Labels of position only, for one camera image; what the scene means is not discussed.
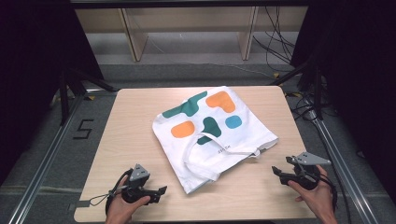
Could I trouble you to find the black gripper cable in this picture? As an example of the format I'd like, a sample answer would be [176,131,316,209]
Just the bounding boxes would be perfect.
[317,173,339,214]
[105,168,134,216]

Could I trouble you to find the person's left hand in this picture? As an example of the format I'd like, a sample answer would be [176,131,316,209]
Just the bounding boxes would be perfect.
[105,175,152,224]

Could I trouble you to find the person's right hand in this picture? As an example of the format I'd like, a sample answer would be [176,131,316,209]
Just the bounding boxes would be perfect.
[287,164,338,217]

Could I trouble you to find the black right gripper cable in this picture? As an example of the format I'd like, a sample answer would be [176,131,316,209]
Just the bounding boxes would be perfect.
[317,173,339,214]

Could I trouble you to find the black cables by stand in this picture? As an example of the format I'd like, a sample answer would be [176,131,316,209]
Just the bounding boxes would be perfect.
[290,91,337,122]

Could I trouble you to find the white tote bag coloured shapes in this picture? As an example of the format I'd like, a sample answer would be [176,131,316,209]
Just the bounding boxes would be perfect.
[151,85,279,195]

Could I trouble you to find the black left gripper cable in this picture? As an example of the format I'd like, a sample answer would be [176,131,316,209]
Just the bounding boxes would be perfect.
[105,168,134,216]

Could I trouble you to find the thin grey wire loop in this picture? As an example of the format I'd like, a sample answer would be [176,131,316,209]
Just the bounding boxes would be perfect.
[89,186,129,207]

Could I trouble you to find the light wooden shelf frame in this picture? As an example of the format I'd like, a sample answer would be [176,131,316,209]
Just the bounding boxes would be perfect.
[74,6,309,63]

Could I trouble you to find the bundle of black floor cables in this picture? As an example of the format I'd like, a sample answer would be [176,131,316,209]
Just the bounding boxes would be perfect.
[252,6,297,65]

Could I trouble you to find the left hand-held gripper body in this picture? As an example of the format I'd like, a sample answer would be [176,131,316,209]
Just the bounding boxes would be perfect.
[120,163,157,205]

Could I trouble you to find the dark curtain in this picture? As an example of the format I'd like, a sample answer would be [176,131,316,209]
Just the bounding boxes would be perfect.
[290,0,396,175]
[0,0,105,187]

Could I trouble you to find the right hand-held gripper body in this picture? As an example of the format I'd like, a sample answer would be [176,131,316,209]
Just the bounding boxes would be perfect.
[279,151,332,191]

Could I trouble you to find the black metal stand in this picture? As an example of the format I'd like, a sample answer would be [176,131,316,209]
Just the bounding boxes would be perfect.
[58,68,118,126]
[270,54,325,121]

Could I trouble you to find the aluminium floor rail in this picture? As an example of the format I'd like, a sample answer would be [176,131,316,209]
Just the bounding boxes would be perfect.
[7,89,120,224]
[309,117,380,224]

